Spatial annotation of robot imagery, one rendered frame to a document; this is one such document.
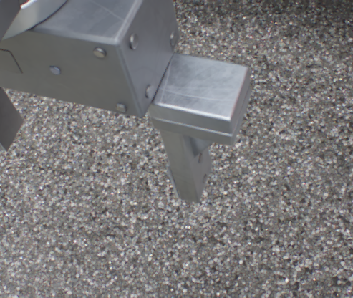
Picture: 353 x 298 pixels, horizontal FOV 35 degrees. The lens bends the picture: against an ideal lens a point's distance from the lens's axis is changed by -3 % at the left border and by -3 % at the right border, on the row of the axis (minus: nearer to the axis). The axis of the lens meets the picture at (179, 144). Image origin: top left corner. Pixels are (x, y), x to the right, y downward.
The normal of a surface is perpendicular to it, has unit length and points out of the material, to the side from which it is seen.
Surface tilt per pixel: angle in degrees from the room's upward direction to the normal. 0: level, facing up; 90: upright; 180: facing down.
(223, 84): 0
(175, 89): 0
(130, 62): 90
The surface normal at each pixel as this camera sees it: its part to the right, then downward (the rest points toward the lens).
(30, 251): -0.14, -0.51
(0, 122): 0.94, 0.22
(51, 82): -0.33, 0.84
